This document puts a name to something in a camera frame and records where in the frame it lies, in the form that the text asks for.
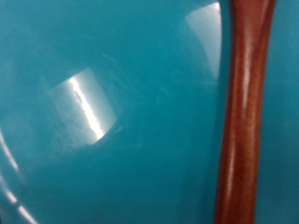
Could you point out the blue plastic plate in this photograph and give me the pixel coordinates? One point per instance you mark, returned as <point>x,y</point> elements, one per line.
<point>124,124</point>

